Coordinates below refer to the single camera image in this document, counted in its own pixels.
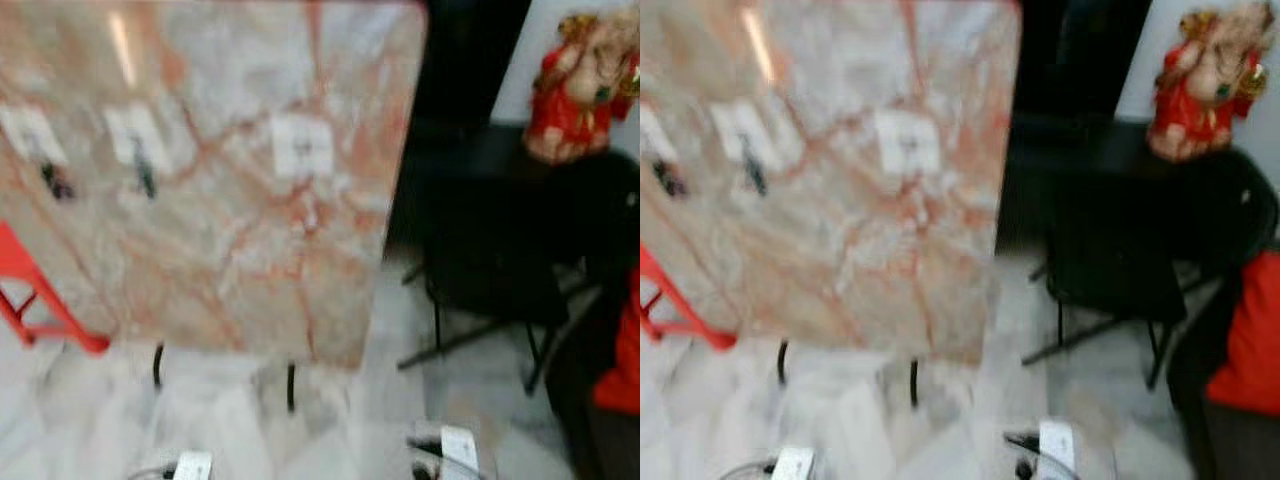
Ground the red plastic stool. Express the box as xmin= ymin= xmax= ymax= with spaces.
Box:
xmin=640 ymin=245 xmax=739 ymax=353
xmin=0 ymin=220 xmax=111 ymax=356

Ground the purple key bunch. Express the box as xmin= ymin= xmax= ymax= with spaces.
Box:
xmin=653 ymin=158 xmax=691 ymax=198
xmin=40 ymin=160 xmax=76 ymax=201

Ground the red cushion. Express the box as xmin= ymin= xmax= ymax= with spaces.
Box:
xmin=592 ymin=270 xmax=641 ymax=416
xmin=1205 ymin=250 xmax=1280 ymax=416

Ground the black chair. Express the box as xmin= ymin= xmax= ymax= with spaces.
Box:
xmin=398 ymin=150 xmax=641 ymax=396
xmin=1020 ymin=145 xmax=1280 ymax=391

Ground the red elephant god statue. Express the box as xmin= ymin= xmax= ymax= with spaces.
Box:
xmin=1147 ymin=5 xmax=1266 ymax=163
xmin=523 ymin=8 xmax=641 ymax=166

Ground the dark sofa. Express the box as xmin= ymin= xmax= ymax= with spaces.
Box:
xmin=1165 ymin=300 xmax=1280 ymax=480
xmin=545 ymin=290 xmax=641 ymax=480

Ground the pink marble board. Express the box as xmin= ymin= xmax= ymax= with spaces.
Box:
xmin=640 ymin=0 xmax=1023 ymax=366
xmin=0 ymin=0 xmax=429 ymax=371

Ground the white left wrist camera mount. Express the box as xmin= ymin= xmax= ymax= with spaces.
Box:
xmin=172 ymin=450 xmax=213 ymax=480
xmin=770 ymin=445 xmax=816 ymax=480

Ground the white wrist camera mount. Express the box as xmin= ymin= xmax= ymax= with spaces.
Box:
xmin=770 ymin=445 xmax=816 ymax=480
xmin=1038 ymin=420 xmax=1076 ymax=480
xmin=172 ymin=450 xmax=213 ymax=480
xmin=440 ymin=426 xmax=481 ymax=480

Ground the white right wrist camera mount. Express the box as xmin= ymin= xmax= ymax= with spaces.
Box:
xmin=440 ymin=426 xmax=481 ymax=480
xmin=1038 ymin=420 xmax=1076 ymax=480

